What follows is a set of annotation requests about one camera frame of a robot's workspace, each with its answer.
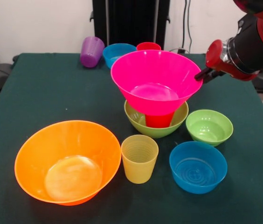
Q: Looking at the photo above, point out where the large green plastic bowl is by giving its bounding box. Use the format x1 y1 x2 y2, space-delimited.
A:
124 99 189 139

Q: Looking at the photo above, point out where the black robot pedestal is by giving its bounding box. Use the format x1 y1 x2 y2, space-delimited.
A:
90 0 171 51

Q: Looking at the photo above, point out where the large pink plastic bowl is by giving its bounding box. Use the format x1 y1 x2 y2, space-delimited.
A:
110 50 204 117

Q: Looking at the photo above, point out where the red plastic cup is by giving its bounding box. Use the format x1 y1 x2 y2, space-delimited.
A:
145 112 175 128

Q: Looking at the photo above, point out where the blue plastic bowl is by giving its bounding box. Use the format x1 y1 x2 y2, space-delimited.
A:
102 43 137 70
169 141 228 195

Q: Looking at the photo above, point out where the black hanging cable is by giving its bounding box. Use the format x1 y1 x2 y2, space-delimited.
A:
181 0 194 53

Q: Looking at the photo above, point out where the yellow plastic cup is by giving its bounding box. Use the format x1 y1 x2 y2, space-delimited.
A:
121 134 159 184

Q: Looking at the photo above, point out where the orange plastic bowl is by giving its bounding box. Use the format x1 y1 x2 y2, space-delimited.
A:
14 120 122 206

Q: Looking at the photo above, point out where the small green plastic bowl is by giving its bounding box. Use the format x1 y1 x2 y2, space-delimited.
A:
185 109 234 147

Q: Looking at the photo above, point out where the purple plastic cup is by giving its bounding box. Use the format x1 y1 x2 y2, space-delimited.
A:
80 36 105 68

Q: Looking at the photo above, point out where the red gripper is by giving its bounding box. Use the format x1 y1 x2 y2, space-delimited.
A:
194 39 260 84

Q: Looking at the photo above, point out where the dark green table cloth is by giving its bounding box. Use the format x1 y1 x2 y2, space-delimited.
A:
0 53 263 224

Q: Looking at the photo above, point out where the crimson pink plastic cup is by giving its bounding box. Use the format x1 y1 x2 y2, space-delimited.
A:
136 42 162 51

